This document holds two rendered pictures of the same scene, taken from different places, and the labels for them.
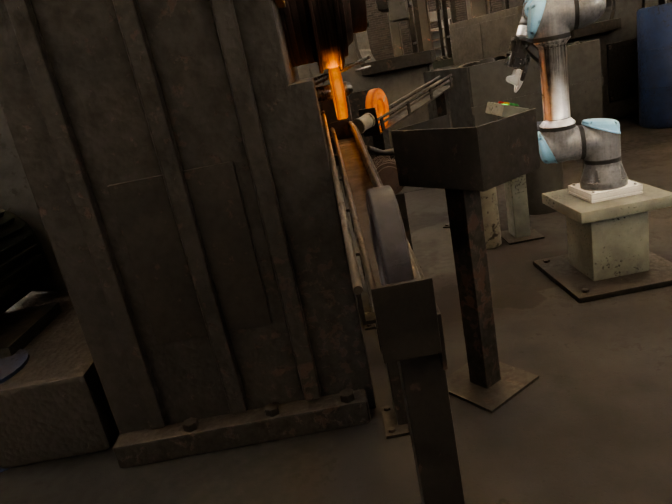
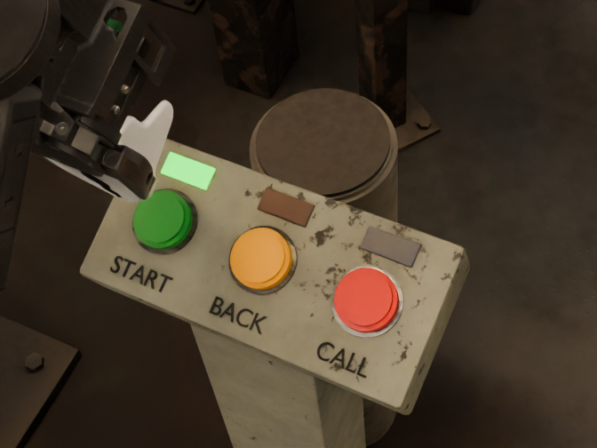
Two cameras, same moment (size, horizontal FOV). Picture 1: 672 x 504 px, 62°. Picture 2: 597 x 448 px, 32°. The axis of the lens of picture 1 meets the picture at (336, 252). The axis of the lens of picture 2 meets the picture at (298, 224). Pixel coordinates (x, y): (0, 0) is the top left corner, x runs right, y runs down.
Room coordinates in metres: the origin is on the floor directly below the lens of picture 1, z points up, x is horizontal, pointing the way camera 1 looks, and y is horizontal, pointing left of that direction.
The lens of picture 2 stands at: (2.68, -1.15, 1.17)
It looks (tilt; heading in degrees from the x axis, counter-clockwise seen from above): 56 degrees down; 122
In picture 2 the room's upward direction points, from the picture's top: 8 degrees counter-clockwise
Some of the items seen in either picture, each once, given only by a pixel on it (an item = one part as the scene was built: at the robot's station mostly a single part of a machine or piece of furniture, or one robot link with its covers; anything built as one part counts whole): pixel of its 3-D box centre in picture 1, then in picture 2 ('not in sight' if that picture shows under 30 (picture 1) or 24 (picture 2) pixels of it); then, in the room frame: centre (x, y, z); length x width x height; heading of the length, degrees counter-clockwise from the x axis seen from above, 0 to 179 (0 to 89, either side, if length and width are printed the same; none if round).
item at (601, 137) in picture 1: (599, 138); not in sight; (1.89, -0.96, 0.50); 0.13 x 0.12 x 0.14; 75
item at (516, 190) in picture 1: (513, 170); (298, 432); (2.46, -0.85, 0.31); 0.24 x 0.16 x 0.62; 179
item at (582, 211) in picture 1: (604, 198); not in sight; (1.89, -0.97, 0.28); 0.32 x 0.32 x 0.04; 0
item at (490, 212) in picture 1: (482, 190); (338, 299); (2.43, -0.69, 0.26); 0.12 x 0.12 x 0.52
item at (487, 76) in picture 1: (505, 106); not in sight; (4.22, -1.45, 0.39); 1.03 x 0.83 x 0.77; 104
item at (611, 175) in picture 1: (603, 171); not in sight; (1.89, -0.97, 0.38); 0.15 x 0.15 x 0.10
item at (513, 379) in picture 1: (477, 263); not in sight; (1.32, -0.35, 0.36); 0.26 x 0.20 x 0.72; 34
